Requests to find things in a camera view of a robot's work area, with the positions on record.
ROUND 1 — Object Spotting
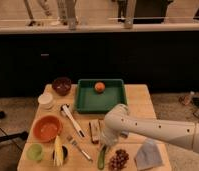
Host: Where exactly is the black small dish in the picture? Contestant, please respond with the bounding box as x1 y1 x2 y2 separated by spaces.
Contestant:
52 146 68 161

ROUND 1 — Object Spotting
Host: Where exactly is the white small cup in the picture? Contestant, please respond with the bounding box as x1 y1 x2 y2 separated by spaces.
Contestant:
38 92 54 109

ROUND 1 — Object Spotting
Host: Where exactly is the orange round fruit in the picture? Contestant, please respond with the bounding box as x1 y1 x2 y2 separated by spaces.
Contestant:
94 82 105 93

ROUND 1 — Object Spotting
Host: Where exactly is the white handled kitchen tool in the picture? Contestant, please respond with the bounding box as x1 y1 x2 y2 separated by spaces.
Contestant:
61 104 85 138

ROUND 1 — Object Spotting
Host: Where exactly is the black tripod leg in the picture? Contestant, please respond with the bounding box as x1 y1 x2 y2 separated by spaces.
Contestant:
0 111 28 142

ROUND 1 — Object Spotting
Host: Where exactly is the red bowl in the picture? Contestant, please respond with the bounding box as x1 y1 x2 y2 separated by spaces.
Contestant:
33 115 62 142

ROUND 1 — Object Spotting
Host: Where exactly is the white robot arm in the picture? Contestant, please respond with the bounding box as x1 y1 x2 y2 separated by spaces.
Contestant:
100 104 199 154

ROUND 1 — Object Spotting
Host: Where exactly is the green plastic tray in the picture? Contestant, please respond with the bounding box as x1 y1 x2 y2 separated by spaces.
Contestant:
74 79 127 114

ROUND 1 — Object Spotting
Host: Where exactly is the brown wooden block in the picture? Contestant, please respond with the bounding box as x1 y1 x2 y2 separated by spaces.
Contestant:
89 119 101 144

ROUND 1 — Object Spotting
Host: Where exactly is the light green cup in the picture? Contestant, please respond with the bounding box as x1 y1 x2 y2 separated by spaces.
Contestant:
26 144 43 162

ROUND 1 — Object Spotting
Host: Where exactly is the silver fork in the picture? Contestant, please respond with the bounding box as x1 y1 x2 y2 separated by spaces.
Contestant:
67 136 93 162

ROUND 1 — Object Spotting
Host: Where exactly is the dark brown bowl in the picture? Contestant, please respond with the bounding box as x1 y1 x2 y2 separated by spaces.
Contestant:
52 77 71 96

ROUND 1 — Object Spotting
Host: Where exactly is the grey folded cloth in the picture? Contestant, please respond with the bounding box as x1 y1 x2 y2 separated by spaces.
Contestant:
134 139 163 171

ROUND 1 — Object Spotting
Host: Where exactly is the blue sponge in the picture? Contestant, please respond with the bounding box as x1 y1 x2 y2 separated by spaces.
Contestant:
120 131 129 138

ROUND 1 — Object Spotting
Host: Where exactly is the yellow corn cob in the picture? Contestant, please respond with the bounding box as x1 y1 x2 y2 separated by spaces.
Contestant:
54 136 64 166

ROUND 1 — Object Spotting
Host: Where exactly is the bunch of purple grapes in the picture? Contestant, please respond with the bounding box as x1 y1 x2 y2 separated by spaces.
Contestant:
109 149 129 171

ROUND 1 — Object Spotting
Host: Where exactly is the green pepper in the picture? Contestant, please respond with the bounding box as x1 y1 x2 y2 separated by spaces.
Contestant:
97 145 107 170

